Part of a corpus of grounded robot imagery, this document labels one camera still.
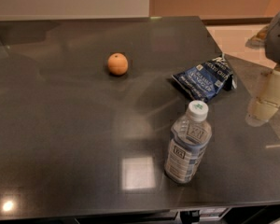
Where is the clear blue-label plastic bottle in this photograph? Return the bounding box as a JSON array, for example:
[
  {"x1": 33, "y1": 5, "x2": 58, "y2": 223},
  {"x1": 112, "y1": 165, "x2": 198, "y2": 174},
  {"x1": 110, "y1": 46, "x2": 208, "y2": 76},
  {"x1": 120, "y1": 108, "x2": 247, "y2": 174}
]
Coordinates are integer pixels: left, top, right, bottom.
[{"x1": 164, "y1": 101, "x2": 212, "y2": 184}]

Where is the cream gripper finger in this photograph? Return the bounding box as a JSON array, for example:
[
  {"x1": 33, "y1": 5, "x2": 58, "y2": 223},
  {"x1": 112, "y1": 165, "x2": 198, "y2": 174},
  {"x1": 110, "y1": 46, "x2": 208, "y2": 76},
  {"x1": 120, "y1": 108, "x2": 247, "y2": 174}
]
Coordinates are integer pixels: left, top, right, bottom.
[{"x1": 245, "y1": 63, "x2": 280, "y2": 127}]

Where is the orange fruit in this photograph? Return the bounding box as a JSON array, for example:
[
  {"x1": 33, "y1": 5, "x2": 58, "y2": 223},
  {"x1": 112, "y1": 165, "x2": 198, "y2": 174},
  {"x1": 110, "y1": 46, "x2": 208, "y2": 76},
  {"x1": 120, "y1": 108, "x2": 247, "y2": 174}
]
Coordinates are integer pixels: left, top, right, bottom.
[{"x1": 107, "y1": 53, "x2": 129, "y2": 76}]

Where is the blue chip bag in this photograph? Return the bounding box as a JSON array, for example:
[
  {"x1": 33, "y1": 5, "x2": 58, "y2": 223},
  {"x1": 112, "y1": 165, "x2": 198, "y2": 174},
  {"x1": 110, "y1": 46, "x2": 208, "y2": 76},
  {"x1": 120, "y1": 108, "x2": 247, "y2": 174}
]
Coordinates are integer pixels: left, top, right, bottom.
[{"x1": 172, "y1": 55, "x2": 234, "y2": 103}]

